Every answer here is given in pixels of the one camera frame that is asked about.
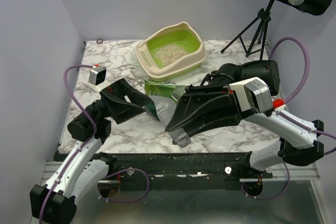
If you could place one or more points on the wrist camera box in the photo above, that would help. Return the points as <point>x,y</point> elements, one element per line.
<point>253,94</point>
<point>97,75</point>

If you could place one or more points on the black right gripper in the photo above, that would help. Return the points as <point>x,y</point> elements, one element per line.
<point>233,106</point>

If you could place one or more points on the clean litter pile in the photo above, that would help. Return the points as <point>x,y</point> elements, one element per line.
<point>169,54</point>

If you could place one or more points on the clear plastic litter scoop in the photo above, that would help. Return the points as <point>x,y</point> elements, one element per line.
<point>180,137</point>

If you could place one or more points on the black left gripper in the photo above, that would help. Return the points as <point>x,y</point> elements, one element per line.
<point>119,113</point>

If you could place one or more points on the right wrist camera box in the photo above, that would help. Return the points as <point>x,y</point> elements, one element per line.
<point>253,94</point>

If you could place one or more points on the black tripod stand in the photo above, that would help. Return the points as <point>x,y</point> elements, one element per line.
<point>258,42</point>

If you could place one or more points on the green and beige litter box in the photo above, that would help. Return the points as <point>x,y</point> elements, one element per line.
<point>181,34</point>

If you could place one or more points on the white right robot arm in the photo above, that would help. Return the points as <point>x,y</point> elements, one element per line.
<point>297,144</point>

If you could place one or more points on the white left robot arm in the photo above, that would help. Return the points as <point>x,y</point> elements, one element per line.
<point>57,199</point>

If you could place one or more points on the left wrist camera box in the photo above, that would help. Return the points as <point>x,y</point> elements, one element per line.
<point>97,75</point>

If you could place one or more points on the green cat litter bag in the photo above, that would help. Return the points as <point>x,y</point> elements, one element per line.
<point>165,98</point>

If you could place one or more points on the black mounting rail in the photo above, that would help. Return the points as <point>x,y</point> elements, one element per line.
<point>135,172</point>

